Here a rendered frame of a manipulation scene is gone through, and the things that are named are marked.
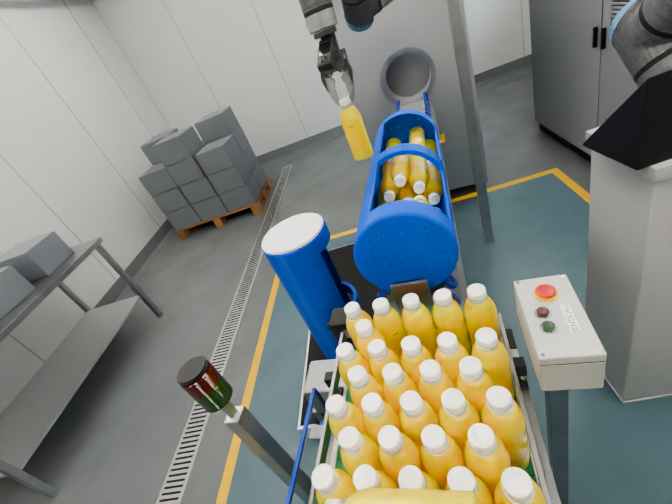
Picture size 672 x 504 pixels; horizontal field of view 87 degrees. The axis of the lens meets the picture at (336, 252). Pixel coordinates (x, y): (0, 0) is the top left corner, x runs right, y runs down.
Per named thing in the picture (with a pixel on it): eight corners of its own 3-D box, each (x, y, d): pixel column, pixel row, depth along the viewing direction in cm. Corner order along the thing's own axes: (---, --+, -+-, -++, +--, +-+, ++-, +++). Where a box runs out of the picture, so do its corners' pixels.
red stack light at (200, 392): (225, 368, 71) (214, 356, 69) (211, 398, 66) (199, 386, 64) (199, 371, 73) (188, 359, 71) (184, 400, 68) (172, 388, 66)
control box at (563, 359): (565, 306, 79) (565, 272, 73) (604, 388, 63) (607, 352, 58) (516, 312, 82) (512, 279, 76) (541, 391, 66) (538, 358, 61)
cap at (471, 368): (484, 379, 63) (483, 373, 62) (462, 381, 64) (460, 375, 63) (480, 361, 66) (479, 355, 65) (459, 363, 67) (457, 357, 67)
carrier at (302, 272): (353, 395, 179) (395, 360, 186) (276, 265, 132) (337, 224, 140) (325, 362, 201) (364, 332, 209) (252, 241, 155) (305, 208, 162)
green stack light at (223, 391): (237, 383, 74) (225, 368, 71) (225, 412, 69) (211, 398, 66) (212, 384, 76) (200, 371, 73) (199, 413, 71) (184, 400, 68)
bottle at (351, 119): (355, 154, 129) (337, 104, 119) (374, 149, 126) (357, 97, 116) (353, 163, 123) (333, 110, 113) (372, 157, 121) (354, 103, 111)
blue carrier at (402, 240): (444, 158, 168) (429, 98, 153) (469, 284, 100) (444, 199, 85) (387, 176, 178) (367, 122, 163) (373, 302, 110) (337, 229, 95)
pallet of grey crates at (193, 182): (272, 186, 514) (230, 104, 450) (261, 213, 448) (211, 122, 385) (201, 210, 540) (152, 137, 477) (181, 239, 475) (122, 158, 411)
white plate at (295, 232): (275, 261, 132) (277, 264, 132) (334, 222, 139) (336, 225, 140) (252, 239, 154) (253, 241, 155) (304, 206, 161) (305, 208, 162)
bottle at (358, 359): (371, 382, 93) (348, 336, 83) (391, 397, 87) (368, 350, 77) (352, 402, 90) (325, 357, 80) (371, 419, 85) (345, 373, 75)
